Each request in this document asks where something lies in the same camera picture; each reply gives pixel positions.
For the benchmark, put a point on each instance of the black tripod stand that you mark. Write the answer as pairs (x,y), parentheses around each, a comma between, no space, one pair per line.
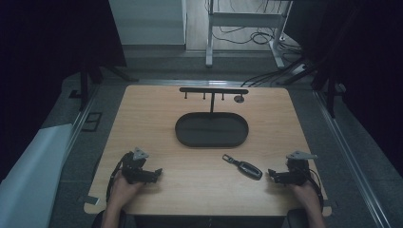
(331,95)
(84,88)

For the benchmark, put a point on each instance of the black rectangular floor frame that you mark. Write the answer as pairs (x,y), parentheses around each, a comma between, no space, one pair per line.
(92,122)

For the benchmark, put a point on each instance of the aluminium floor rail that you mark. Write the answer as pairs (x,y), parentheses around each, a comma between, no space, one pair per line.
(348,158)
(80,120)

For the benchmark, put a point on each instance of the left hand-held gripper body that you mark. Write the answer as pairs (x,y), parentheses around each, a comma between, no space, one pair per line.
(134,167)

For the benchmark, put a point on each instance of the black key stand with tray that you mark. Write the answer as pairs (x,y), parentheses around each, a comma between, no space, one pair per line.
(211,129)

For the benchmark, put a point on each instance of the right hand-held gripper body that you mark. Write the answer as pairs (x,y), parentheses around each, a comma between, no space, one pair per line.
(297,172)

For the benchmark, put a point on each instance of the white cabinet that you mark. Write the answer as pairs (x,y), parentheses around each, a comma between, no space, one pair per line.
(149,22)

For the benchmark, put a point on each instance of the person's right leg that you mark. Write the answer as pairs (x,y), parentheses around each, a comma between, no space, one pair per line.
(296,219)

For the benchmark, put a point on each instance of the person's left hand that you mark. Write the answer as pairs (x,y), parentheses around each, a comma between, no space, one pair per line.
(122,191)

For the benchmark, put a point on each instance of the dark curtain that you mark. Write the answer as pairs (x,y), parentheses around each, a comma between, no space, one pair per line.
(47,63)
(370,63)

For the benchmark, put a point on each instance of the white metal table frame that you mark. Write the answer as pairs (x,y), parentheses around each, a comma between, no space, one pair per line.
(245,19)

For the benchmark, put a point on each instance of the person's right hand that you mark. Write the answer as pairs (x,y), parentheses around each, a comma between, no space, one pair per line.
(309,194)

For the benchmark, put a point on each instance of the black car key fob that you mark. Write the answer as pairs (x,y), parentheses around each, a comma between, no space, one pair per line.
(248,169)

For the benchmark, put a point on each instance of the white power strip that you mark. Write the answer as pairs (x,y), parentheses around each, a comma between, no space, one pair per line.
(299,68)

